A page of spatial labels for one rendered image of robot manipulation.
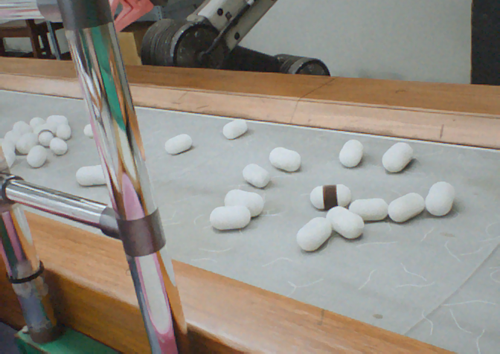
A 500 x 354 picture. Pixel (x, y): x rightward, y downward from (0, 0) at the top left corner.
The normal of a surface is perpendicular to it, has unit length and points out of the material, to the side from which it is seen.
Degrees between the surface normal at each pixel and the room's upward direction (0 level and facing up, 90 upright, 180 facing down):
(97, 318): 90
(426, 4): 90
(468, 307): 0
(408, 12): 90
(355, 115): 45
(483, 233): 0
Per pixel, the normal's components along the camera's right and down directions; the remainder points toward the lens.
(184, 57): 0.58, 0.22
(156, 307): 0.10, 0.38
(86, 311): -0.62, 0.40
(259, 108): -0.55, -0.36
